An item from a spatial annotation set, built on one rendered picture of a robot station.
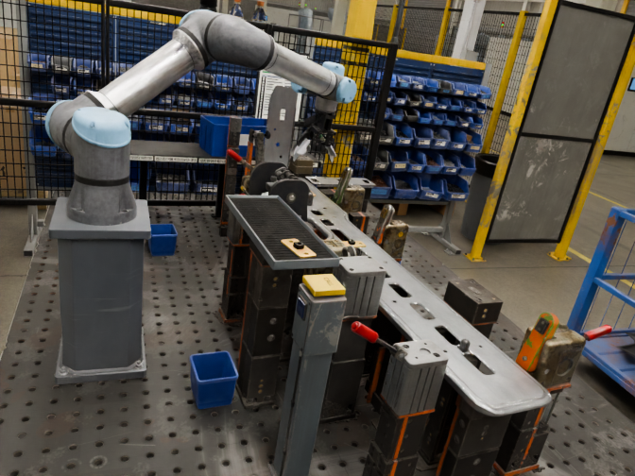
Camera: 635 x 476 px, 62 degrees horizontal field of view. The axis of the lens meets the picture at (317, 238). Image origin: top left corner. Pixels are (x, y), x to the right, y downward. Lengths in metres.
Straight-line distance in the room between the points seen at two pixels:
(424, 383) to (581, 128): 3.88
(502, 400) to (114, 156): 0.92
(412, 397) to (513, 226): 3.70
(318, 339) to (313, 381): 0.10
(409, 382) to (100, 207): 0.75
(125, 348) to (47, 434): 0.24
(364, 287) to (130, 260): 0.53
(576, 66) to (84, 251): 3.87
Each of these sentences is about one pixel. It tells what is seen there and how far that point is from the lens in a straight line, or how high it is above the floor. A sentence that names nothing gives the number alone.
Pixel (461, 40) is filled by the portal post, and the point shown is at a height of 1.65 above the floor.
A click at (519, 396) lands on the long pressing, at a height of 1.00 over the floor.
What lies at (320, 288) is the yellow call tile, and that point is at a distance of 0.91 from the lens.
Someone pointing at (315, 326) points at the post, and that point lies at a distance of 0.94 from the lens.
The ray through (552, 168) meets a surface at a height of 0.79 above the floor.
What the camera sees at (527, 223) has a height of 0.32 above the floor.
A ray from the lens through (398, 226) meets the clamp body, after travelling 1.65.
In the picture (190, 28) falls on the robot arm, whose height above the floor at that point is 1.52.
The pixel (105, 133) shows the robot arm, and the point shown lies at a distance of 1.21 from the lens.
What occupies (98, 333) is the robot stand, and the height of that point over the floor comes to 0.83.
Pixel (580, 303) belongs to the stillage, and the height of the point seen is 0.39.
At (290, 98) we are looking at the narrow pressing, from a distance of 2.13.
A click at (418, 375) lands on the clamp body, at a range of 0.98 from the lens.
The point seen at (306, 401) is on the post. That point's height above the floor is 0.92.
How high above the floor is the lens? 1.58
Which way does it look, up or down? 22 degrees down
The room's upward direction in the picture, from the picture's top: 9 degrees clockwise
